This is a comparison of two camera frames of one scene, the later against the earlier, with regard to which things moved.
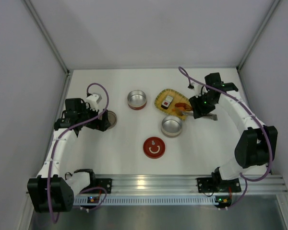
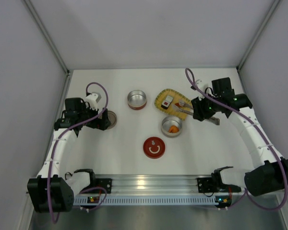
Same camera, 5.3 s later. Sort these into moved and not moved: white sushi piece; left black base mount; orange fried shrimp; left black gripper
Moved: orange fried shrimp
Not moved: left black gripper; left black base mount; white sushi piece
